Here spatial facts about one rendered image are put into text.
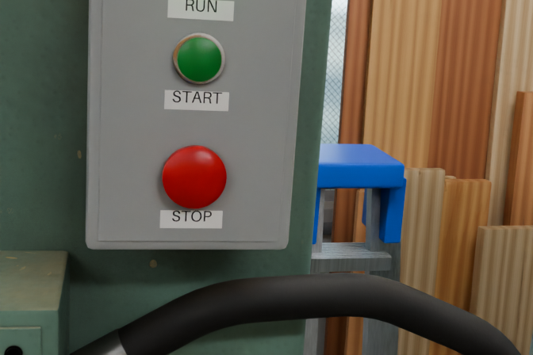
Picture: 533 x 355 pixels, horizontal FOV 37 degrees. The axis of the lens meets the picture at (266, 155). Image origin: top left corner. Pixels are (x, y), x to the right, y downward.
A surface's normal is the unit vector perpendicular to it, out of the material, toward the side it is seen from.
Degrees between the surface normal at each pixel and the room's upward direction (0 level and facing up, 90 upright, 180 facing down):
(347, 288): 52
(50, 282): 0
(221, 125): 90
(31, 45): 90
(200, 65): 93
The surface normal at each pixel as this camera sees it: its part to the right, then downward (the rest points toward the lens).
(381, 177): 0.22, 0.23
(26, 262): 0.07, -0.97
